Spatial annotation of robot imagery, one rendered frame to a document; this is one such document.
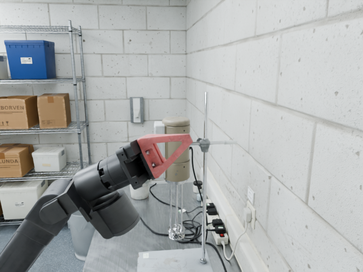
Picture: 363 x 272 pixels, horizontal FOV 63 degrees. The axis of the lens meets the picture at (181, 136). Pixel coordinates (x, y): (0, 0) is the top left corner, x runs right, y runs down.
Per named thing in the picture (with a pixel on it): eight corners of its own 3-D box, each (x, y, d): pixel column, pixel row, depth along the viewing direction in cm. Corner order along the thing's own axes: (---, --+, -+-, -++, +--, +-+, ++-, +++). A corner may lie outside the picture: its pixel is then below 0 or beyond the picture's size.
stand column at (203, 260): (200, 264, 121) (203, 92, 104) (199, 260, 123) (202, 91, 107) (207, 264, 121) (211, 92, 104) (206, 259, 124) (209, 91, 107)
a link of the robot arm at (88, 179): (64, 182, 48) (79, 167, 53) (87, 216, 49) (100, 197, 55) (98, 166, 46) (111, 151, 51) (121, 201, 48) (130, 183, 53)
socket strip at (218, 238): (216, 245, 135) (216, 237, 134) (201, 205, 173) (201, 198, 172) (228, 244, 136) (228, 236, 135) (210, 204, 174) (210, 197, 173)
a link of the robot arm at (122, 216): (33, 211, 45) (51, 188, 54) (75, 267, 48) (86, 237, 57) (101, 174, 45) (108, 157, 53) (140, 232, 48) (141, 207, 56)
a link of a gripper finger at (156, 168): (197, 161, 43) (143, 184, 46) (204, 151, 50) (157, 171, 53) (177, 119, 43) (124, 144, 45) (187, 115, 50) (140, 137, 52)
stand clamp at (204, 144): (171, 154, 108) (170, 140, 107) (168, 145, 119) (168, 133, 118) (237, 151, 111) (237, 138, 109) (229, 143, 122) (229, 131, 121)
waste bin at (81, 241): (66, 265, 234) (61, 217, 224) (75, 241, 266) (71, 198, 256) (108, 262, 238) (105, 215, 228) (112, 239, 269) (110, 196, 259)
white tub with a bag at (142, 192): (132, 203, 176) (130, 169, 171) (125, 194, 188) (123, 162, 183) (154, 198, 182) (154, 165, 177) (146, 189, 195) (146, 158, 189)
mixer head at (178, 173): (152, 187, 106) (150, 121, 100) (151, 176, 117) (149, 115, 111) (192, 185, 108) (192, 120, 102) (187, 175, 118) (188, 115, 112)
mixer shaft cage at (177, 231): (168, 241, 114) (168, 181, 108) (167, 231, 121) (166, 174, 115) (186, 240, 115) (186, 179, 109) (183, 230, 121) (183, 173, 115)
